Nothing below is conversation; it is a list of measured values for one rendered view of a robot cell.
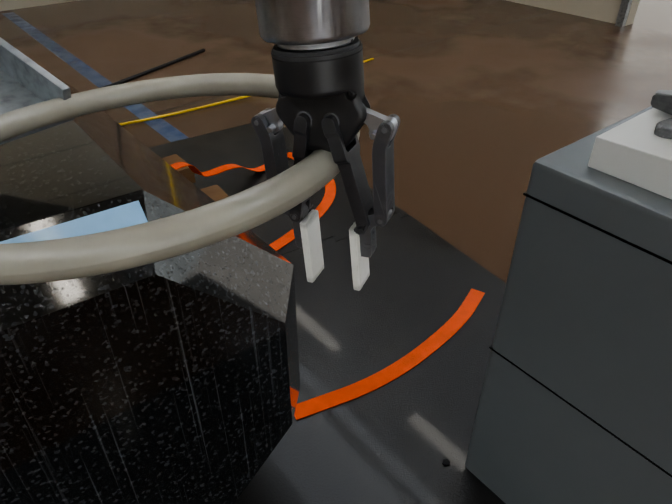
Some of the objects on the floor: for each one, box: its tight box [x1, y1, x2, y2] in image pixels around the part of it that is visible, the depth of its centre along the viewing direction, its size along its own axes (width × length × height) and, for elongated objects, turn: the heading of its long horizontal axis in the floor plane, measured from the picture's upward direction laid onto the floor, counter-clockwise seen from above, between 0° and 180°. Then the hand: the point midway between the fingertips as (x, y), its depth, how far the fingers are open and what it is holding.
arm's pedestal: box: [442, 106, 672, 504], centre depth 106 cm, size 50×50×80 cm
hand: (335, 251), depth 56 cm, fingers closed on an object, 4 cm apart
